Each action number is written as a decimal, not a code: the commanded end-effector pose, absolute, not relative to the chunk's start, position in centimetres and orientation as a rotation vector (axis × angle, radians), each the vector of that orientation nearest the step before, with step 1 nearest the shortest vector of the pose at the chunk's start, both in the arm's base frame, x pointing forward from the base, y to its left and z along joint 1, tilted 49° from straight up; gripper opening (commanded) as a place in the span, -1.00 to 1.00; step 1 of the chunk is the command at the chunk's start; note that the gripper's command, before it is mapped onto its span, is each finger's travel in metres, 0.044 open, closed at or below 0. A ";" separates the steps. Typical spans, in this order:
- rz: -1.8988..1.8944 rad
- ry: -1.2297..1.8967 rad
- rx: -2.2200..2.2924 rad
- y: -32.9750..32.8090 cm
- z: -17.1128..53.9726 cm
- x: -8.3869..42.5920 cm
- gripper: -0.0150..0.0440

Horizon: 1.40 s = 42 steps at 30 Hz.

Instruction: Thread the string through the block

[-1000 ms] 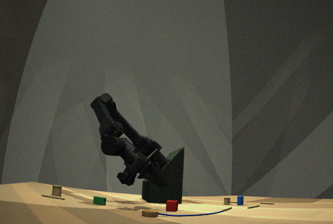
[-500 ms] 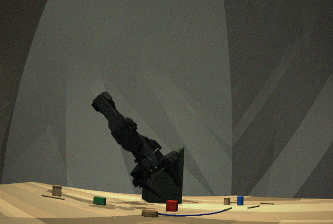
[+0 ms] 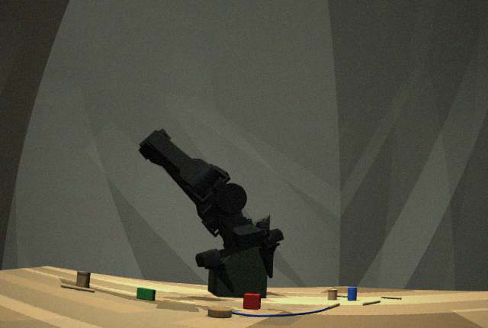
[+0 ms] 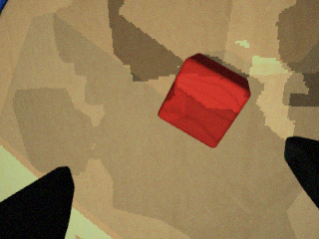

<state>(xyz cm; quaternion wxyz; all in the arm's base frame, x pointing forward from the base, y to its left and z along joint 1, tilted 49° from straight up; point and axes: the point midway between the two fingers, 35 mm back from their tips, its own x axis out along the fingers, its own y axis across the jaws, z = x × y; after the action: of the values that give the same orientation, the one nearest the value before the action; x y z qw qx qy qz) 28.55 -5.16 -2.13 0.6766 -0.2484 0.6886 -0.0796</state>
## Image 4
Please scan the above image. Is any dark red wooden block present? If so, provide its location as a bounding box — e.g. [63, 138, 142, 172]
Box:
[157, 53, 251, 147]

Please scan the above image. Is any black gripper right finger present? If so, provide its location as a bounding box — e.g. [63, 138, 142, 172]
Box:
[284, 136, 319, 208]

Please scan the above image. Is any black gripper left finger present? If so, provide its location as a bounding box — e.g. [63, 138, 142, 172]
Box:
[0, 166, 75, 239]

